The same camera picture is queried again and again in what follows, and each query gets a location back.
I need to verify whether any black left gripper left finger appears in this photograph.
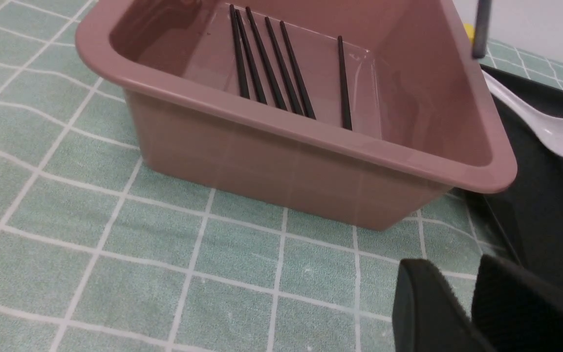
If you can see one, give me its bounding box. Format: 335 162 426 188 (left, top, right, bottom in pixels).
392 259 495 352

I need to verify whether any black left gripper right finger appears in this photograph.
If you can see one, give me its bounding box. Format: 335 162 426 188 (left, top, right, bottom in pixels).
472 255 563 352

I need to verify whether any yellow cube block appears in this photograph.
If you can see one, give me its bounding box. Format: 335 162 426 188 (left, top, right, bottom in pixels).
463 23 475 43

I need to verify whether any white ceramic spoon left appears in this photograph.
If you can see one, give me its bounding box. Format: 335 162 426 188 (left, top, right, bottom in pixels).
483 71 563 158

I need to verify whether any grey vertical rod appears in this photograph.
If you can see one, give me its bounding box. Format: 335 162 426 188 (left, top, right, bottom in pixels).
472 0 493 60

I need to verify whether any green checkered tablecloth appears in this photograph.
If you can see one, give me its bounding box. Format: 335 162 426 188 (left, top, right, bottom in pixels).
0 0 563 352

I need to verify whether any black plastic tray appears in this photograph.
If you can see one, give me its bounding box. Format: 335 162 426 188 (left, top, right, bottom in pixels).
462 64 563 313

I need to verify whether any black chopstick gold band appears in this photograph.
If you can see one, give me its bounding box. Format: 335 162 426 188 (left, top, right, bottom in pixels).
234 8 267 105
264 17 303 116
337 36 352 130
280 22 316 120
246 6 287 110
229 4 250 99

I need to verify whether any pink plastic bin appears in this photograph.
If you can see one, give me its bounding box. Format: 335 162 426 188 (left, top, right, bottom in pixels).
75 0 518 231

